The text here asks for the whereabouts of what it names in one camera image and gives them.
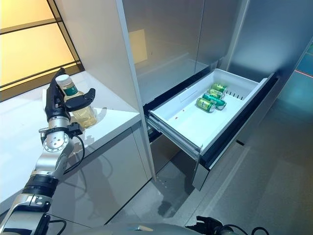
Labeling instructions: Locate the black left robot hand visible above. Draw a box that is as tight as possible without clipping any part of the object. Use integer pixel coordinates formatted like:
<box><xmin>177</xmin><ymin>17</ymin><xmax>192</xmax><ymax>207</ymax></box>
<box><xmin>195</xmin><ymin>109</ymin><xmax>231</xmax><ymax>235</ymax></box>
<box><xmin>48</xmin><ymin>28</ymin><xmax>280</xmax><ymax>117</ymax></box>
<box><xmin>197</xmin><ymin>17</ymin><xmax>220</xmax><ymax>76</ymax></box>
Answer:
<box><xmin>45</xmin><ymin>68</ymin><xmax>96</xmax><ymax>120</ymax></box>

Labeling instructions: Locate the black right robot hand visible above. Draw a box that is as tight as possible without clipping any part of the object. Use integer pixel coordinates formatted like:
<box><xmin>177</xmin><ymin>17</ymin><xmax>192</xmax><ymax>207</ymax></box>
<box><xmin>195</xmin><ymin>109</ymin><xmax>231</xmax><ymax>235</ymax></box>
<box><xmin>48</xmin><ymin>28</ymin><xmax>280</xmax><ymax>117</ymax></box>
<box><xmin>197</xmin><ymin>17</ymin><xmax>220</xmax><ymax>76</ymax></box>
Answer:
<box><xmin>195</xmin><ymin>215</ymin><xmax>227</xmax><ymax>233</ymax></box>

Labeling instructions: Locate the yellow drink bottle white cap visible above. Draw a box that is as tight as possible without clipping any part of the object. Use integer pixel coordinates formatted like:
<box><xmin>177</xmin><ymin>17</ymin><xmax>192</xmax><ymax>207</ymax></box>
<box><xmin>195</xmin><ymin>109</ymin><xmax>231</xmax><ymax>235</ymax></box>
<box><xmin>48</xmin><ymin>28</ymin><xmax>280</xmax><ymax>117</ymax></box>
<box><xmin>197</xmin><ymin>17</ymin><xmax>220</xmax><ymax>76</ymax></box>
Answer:
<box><xmin>55</xmin><ymin>74</ymin><xmax>98</xmax><ymax>129</ymax></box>

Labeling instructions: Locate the white fridge drawer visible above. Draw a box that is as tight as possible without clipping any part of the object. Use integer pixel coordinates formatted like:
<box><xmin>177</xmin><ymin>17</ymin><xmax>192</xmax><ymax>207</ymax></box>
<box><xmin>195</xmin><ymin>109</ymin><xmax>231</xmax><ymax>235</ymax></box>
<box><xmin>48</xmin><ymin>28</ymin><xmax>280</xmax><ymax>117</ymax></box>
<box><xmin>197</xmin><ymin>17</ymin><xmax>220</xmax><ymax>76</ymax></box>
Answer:
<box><xmin>144</xmin><ymin>68</ymin><xmax>279</xmax><ymax>191</ymax></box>

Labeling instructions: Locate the stainless steel fridge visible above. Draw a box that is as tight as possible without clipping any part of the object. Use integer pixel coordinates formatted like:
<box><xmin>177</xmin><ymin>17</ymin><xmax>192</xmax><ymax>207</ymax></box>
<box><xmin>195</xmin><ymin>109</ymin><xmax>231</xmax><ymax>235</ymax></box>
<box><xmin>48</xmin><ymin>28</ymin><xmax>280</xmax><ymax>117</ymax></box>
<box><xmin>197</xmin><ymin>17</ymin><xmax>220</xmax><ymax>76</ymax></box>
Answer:
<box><xmin>122</xmin><ymin>0</ymin><xmax>313</xmax><ymax>191</ymax></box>

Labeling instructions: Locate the grey robot torso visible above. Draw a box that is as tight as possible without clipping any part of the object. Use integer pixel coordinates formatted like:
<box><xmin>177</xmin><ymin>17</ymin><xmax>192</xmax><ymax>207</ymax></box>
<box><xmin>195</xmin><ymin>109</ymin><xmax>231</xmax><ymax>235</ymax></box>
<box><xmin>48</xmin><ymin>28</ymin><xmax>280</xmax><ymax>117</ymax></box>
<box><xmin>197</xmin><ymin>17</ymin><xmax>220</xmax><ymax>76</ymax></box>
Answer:
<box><xmin>80</xmin><ymin>224</ymin><xmax>221</xmax><ymax>235</ymax></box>

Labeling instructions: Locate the tall white cabinet panel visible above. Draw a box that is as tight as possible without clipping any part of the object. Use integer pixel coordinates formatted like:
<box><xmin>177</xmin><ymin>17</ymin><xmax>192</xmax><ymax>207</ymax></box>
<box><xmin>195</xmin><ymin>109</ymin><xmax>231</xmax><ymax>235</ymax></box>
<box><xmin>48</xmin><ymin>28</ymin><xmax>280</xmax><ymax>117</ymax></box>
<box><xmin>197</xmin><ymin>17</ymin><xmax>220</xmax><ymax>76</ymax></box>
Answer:
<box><xmin>57</xmin><ymin>0</ymin><xmax>156</xmax><ymax>182</ymax></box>

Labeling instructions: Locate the white counter cabinet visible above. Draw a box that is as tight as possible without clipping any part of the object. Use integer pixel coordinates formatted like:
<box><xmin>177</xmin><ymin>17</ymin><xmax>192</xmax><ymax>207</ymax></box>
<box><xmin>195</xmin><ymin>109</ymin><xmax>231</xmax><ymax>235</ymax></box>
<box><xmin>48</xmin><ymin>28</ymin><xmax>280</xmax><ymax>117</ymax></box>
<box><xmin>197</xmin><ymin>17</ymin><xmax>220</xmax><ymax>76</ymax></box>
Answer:
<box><xmin>0</xmin><ymin>70</ymin><xmax>154</xmax><ymax>235</ymax></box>

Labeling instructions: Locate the light green drink can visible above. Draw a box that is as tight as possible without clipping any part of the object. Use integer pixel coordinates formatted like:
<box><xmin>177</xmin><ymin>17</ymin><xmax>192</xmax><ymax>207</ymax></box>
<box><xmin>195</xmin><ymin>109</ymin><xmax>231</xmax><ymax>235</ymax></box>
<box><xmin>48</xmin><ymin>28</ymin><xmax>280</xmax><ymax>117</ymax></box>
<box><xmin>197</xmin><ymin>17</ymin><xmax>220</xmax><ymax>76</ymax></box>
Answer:
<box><xmin>210</xmin><ymin>83</ymin><xmax>228</xmax><ymax>94</ymax></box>
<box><xmin>196</xmin><ymin>97</ymin><xmax>216</xmax><ymax>114</ymax></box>
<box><xmin>207</xmin><ymin>89</ymin><xmax>226</xmax><ymax>99</ymax></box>

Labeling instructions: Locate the dark green drink can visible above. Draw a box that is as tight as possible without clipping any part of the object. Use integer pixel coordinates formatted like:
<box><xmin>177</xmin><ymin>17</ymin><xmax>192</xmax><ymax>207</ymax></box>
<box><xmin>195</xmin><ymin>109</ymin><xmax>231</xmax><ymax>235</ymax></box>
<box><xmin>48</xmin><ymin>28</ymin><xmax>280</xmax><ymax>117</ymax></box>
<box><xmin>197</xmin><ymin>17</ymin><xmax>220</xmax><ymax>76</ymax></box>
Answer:
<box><xmin>202</xmin><ymin>93</ymin><xmax>227</xmax><ymax>110</ymax></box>

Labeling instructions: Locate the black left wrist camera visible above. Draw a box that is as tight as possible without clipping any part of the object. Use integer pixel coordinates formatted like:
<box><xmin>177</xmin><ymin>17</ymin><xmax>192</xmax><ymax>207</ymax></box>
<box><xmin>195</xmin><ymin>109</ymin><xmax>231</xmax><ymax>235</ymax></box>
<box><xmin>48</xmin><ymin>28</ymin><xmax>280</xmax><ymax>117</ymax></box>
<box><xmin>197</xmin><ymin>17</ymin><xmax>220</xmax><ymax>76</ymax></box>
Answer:
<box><xmin>67</xmin><ymin>123</ymin><xmax>83</xmax><ymax>135</ymax></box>

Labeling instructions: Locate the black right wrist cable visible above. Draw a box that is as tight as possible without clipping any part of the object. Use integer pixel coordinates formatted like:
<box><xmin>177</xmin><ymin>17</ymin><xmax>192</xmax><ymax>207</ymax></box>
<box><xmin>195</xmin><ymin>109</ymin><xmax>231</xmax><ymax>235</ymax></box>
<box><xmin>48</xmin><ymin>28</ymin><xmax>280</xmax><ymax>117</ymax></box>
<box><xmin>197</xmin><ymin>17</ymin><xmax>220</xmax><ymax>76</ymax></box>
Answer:
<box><xmin>243</xmin><ymin>226</ymin><xmax>278</xmax><ymax>235</ymax></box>

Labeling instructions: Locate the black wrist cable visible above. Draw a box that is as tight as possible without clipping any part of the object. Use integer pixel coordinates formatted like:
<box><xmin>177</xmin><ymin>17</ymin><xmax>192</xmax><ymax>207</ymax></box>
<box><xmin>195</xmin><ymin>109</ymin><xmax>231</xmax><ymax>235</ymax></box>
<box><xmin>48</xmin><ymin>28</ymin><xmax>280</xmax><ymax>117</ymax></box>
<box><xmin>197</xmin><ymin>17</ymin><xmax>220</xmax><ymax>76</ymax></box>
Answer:
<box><xmin>243</xmin><ymin>226</ymin><xmax>278</xmax><ymax>235</ymax></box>
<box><xmin>61</xmin><ymin>133</ymin><xmax>86</xmax><ymax>175</ymax></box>

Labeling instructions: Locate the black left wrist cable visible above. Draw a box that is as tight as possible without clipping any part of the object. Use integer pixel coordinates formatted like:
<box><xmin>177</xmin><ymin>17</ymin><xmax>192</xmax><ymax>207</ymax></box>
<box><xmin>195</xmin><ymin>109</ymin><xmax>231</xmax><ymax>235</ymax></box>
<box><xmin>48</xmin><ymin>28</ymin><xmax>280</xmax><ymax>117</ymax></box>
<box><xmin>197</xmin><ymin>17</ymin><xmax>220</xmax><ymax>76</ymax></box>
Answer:
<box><xmin>61</xmin><ymin>133</ymin><xmax>86</xmax><ymax>175</ymax></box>

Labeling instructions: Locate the orange window black frame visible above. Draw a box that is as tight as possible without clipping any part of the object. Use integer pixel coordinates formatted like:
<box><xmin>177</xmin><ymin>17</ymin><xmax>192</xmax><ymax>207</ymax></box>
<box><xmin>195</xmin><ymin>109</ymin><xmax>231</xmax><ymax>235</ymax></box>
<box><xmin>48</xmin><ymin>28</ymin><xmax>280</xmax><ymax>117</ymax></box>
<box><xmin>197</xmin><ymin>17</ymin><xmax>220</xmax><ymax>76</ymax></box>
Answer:
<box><xmin>0</xmin><ymin>0</ymin><xmax>85</xmax><ymax>102</ymax></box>

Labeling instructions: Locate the black left shoulder cable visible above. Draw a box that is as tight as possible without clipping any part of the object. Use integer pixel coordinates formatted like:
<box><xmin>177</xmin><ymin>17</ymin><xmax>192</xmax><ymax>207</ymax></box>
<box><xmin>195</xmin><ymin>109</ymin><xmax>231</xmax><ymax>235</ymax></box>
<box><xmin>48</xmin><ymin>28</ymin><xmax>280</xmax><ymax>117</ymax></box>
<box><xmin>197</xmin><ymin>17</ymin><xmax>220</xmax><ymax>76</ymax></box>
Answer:
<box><xmin>45</xmin><ymin>215</ymin><xmax>67</xmax><ymax>235</ymax></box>

